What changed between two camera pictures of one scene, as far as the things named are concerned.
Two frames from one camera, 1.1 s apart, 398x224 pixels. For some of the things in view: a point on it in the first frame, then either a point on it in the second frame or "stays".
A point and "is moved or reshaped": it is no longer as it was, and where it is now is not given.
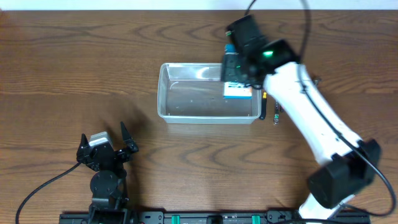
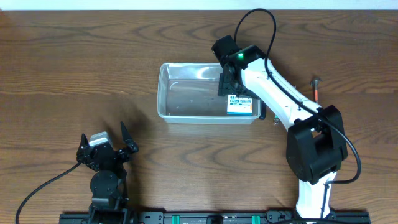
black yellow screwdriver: [263, 106] stays
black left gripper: [104, 152] stays
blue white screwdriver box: [234, 87] is moved or reshaped
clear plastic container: [193, 93] stays
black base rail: [233, 217] stays
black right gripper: [231, 70] → [226, 86]
